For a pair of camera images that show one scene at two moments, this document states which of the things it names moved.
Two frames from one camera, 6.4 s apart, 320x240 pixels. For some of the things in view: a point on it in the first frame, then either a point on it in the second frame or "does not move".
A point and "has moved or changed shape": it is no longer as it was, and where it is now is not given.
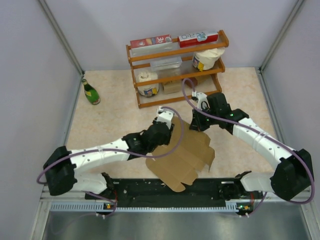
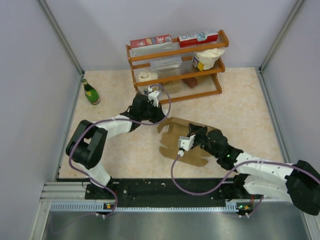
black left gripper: [166, 139] → [159, 113]
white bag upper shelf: [206, 59] does not move
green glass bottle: [91, 94] does not move
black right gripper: [196, 124] → [197, 130]
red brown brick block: [194, 82] does not move
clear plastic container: [165, 63] does not move
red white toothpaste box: [198, 38] does not move
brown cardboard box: [182, 166] has moved or changed shape
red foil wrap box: [154, 40] does not move
